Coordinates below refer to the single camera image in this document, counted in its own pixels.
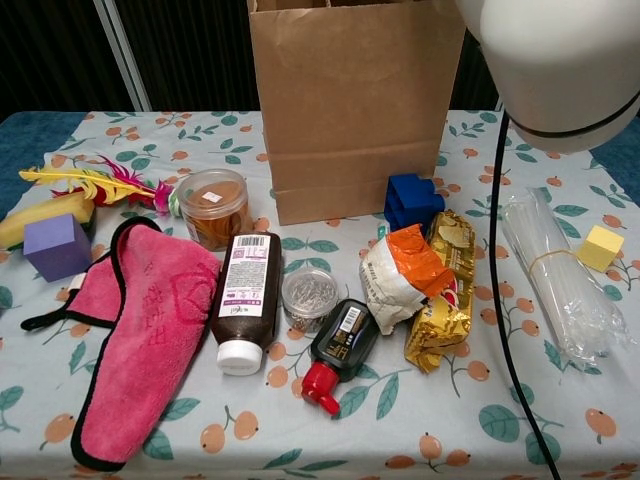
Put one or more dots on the white orange snack bag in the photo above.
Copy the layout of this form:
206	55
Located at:
390	285

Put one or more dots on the gold snack package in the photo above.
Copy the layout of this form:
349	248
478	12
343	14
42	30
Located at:
445	325

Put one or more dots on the clear straws bundle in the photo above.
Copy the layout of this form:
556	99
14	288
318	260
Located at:
550	260

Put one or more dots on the yellow cube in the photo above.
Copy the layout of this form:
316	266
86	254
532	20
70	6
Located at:
600	247

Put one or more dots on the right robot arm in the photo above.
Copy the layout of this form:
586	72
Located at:
550	75

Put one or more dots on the brown paper bag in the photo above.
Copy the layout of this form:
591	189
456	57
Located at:
350	100

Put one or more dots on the clear round paperclip box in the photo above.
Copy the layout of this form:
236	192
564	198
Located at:
307	295

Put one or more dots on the black bottle red cap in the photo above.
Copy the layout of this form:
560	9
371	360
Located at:
345	335

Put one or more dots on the blue toy block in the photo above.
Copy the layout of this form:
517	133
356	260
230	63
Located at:
415	202

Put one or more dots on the brown bottle white cap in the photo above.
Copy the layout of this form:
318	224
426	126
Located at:
245	310

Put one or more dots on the clear jar rubber bands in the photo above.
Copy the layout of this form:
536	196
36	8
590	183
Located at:
215	210

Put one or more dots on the pink cloth black trim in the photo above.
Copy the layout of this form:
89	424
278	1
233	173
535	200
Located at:
150	325

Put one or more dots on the floral print tablecloth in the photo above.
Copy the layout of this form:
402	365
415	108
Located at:
350	440

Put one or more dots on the yellow pink feather toy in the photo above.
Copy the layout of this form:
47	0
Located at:
107	185

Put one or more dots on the black pleated partition panel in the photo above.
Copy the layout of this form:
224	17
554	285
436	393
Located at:
200	50
480	85
50	50

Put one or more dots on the purple cube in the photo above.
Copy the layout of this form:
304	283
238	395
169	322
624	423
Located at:
55	250

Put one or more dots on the yellow banana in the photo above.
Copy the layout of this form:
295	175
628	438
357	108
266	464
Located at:
30	215

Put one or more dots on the blue table cover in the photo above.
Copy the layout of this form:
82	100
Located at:
30	135

